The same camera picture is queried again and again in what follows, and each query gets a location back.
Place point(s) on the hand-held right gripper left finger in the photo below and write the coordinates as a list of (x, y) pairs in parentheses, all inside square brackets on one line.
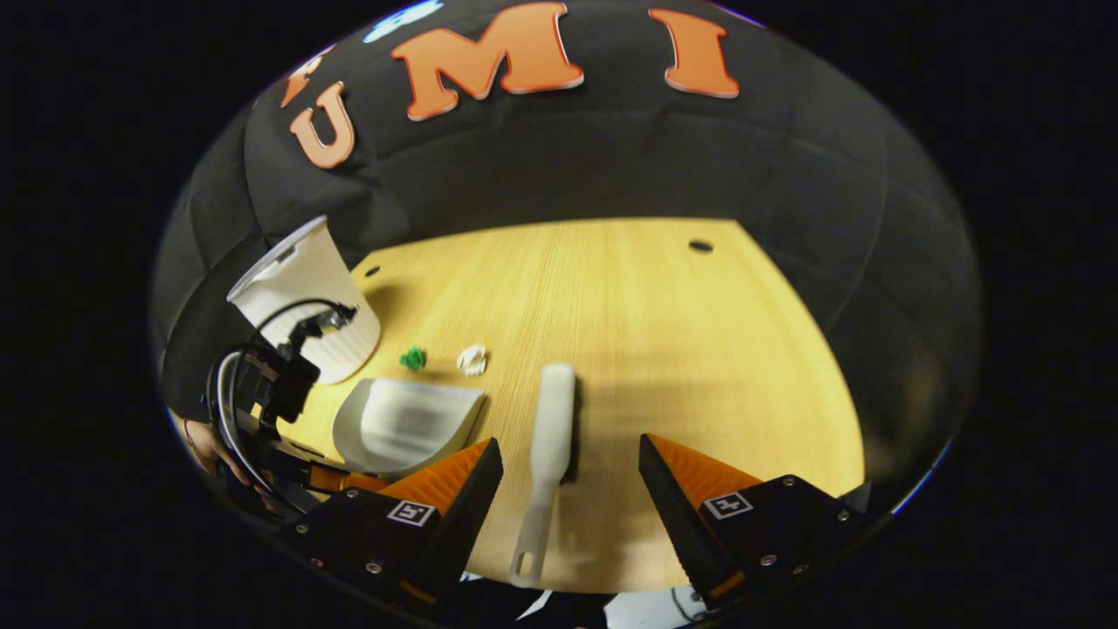
[(472, 515)]

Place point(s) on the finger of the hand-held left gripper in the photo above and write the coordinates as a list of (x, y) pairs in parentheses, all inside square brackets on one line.
[(349, 480)]

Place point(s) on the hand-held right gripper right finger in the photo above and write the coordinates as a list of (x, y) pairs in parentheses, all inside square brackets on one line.
[(672, 515)]

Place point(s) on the white dustpan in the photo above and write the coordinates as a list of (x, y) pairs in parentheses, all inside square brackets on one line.
[(410, 424)]

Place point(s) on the white garbage bin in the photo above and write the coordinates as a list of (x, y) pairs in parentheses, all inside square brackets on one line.
[(306, 279)]

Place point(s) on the small white broom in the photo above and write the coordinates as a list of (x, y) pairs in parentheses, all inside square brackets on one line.
[(552, 428)]

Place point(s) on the green paper ball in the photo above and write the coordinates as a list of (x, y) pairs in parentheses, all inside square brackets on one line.
[(413, 357)]

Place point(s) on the white paper ball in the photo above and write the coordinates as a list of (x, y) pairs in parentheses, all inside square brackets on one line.
[(472, 360)]

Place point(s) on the wooden desktop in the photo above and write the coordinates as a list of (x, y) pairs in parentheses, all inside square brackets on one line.
[(664, 349)]

